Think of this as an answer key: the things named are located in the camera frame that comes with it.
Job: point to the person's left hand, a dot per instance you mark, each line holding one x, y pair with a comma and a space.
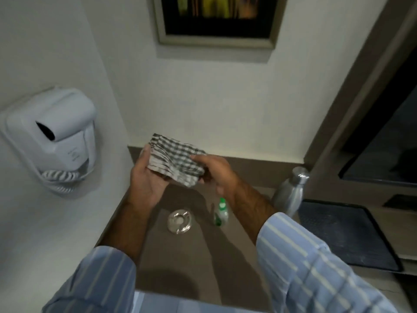
146, 184

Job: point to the person's right hand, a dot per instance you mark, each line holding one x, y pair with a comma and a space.
219, 174

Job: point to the person's right thumb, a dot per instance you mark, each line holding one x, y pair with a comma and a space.
198, 157

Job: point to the person's left thumb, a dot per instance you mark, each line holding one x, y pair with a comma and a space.
146, 155

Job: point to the checkered grey white cloth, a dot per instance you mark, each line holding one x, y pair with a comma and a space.
176, 159

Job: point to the person's right forearm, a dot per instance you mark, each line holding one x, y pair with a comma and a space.
252, 210

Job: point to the person's left forearm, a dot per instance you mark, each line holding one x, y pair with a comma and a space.
125, 224

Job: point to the green spray bottle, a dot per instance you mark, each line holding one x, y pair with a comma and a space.
221, 213

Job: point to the round glass ashtray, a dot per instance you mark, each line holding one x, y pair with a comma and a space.
179, 221

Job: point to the stainless steel water bottle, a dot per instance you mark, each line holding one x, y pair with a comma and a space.
290, 192

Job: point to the framed picture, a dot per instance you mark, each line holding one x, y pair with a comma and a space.
218, 21

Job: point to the black tray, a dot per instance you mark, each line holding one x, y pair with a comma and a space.
348, 234

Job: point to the dark framed mirror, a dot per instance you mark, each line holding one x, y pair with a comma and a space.
384, 133

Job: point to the white wall-mounted hair dryer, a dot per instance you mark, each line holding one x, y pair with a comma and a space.
53, 130

